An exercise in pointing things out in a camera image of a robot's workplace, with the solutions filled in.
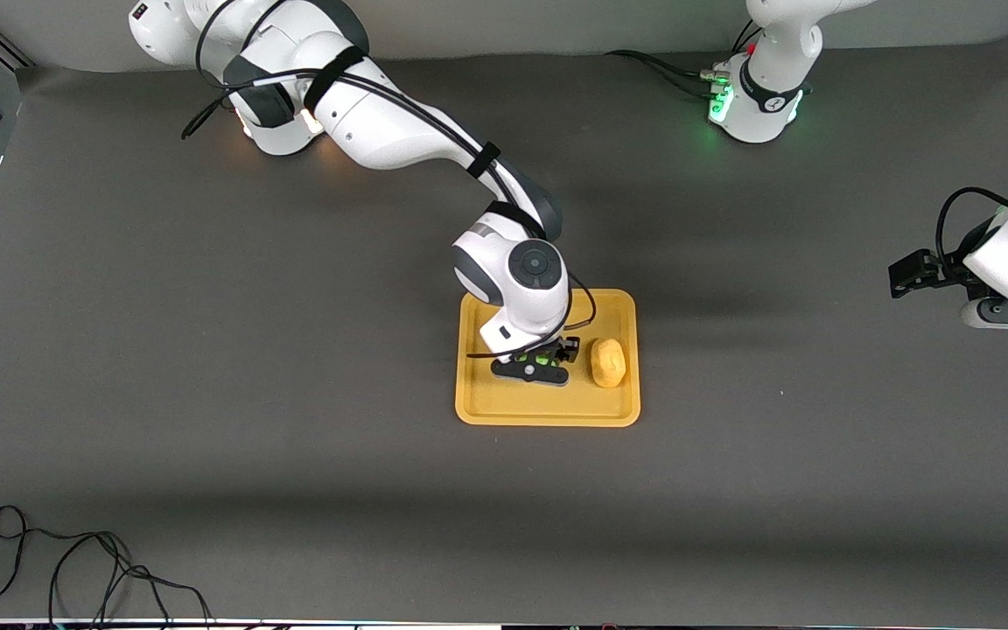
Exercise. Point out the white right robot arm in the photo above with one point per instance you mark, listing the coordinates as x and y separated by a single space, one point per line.
399 140

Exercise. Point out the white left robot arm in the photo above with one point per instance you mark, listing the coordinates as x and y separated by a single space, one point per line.
775 52

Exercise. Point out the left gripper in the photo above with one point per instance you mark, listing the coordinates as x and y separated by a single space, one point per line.
950 263

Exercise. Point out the yellow potato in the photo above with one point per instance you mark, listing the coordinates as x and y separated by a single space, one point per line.
609 363

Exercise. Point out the green apple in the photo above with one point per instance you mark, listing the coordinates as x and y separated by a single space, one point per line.
542 359

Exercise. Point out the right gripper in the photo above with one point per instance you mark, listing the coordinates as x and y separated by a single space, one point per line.
556 349

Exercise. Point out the yellow plastic tray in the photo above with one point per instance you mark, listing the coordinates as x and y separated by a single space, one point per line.
486 402

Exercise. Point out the dark grey table mat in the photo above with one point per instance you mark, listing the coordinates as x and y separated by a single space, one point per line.
504 507

